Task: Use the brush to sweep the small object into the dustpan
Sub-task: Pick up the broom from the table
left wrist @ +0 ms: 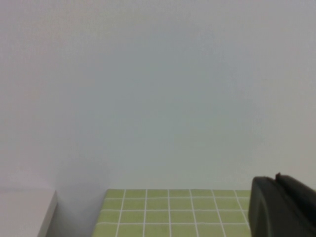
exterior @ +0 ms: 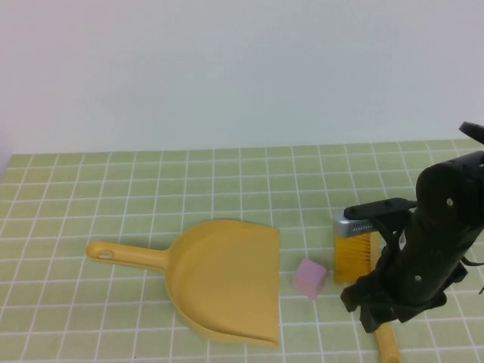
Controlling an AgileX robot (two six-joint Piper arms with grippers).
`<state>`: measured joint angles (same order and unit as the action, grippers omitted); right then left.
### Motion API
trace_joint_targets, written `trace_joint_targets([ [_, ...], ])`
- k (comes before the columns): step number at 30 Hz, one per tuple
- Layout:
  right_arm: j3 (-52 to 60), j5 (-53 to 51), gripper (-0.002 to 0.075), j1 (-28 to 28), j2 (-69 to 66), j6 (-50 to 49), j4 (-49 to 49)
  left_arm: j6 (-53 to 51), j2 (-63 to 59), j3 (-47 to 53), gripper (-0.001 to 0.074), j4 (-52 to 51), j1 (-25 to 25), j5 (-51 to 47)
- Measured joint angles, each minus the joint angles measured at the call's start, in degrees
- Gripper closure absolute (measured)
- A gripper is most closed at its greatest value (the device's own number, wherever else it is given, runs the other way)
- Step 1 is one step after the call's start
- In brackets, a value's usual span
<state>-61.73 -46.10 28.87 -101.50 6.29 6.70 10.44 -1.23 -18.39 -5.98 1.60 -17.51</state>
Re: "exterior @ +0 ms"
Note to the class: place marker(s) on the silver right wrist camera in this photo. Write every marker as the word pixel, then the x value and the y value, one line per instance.
pixel 346 227

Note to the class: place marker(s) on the yellow plastic dustpan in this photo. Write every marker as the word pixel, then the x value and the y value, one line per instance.
pixel 227 272

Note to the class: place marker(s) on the yellow hand brush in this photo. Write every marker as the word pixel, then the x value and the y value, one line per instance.
pixel 351 261

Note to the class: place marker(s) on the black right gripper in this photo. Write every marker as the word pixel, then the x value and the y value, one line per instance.
pixel 416 280

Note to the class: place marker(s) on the pink foam cube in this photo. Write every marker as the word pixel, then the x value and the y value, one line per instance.
pixel 308 280

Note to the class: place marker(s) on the green checked table mat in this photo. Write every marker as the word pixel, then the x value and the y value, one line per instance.
pixel 113 189

